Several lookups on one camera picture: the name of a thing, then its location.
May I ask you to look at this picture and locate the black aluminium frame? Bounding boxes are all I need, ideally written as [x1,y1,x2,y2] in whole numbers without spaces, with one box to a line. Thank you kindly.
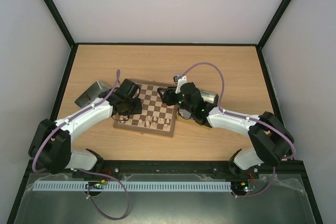
[7,0,323,223]

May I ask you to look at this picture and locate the gold tin with light pieces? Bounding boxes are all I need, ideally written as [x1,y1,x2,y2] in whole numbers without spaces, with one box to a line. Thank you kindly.
[176,90,219,129]

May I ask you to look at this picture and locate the wooden chess board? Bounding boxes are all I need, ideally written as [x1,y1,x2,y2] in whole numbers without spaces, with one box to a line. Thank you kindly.
[113,79,177,137]

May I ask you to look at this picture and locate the light blue cable duct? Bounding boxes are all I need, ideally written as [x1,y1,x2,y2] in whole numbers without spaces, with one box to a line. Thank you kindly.
[33,181,232,193]

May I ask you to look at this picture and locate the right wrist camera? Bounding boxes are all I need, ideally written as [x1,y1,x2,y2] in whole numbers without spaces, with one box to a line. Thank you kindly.
[173,74,187,94]

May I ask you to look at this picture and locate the silver tin with dark pieces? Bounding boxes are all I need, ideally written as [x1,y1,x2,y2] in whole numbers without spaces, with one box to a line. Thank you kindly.
[75,80,110,109]

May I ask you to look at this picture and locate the purple cable loop front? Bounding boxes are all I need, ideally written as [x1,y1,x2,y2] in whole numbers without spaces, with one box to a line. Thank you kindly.
[85,170,131,221]

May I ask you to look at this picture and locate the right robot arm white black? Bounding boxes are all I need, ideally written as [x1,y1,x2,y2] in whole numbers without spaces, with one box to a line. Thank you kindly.
[158,82,296,178]

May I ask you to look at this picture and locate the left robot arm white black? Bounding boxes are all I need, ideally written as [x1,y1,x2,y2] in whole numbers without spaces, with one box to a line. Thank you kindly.
[28,79,142,174]

